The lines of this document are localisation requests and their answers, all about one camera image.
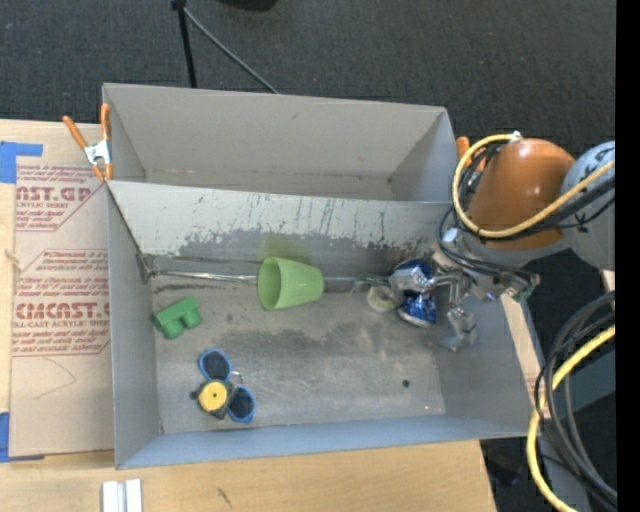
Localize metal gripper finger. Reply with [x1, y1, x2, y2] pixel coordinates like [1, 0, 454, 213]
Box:
[355, 267, 444, 301]
[438, 305, 479, 353]

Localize crushed blue can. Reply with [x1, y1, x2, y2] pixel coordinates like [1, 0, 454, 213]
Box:
[393, 258, 438, 330]

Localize pale tape roll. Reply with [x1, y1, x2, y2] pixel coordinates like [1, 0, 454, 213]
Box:
[366, 286, 397, 314]

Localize light green plastic cup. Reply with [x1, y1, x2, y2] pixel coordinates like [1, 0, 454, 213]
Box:
[256, 255, 326, 312]

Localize grey metal bin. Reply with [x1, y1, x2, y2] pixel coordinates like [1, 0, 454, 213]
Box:
[101, 82, 545, 471]

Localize blue sunglasses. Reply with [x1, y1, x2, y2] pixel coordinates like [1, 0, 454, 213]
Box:
[197, 348, 258, 426]

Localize yellow and black round toy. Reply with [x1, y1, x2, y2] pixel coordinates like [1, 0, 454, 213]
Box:
[189, 379, 237, 421]

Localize green toy building block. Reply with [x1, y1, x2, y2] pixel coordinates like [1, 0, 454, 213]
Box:
[151, 295, 204, 341]

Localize brown cardboard board, red print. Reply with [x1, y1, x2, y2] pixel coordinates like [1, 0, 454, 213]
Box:
[0, 118, 117, 460]

